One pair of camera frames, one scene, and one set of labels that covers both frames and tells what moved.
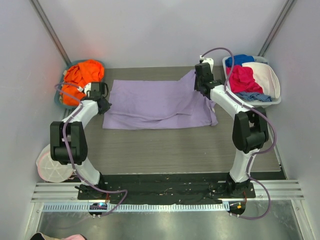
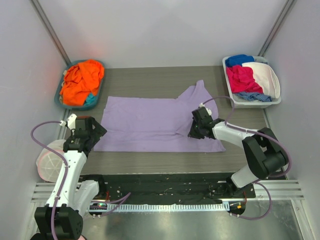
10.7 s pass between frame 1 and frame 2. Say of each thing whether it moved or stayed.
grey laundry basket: stayed
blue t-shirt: stayed
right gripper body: moved
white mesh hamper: stayed
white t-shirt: stayed
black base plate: stayed
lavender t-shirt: moved
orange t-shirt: stayed
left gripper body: moved
